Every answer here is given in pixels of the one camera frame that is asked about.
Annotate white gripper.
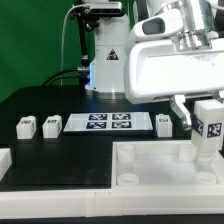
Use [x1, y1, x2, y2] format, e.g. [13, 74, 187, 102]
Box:
[124, 39, 224, 131]

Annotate white square tabletop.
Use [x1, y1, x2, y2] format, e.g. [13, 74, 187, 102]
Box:
[112, 140, 224, 194]

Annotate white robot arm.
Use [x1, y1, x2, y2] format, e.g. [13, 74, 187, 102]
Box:
[84, 0, 224, 130]

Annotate white obstacle fence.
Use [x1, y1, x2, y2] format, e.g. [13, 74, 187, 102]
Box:
[0, 148, 224, 220]

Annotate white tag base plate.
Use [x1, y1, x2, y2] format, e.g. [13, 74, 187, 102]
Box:
[64, 112, 153, 132]

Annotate black base cables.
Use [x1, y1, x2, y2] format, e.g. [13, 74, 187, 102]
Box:
[41, 67, 88, 87]

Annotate grey camera on mount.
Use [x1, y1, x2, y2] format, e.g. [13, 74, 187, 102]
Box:
[90, 2, 123, 16]

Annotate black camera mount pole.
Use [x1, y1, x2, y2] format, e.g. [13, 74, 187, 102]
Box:
[70, 2, 99, 66]

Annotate white camera cable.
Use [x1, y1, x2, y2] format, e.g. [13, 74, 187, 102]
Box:
[60, 3, 84, 86]

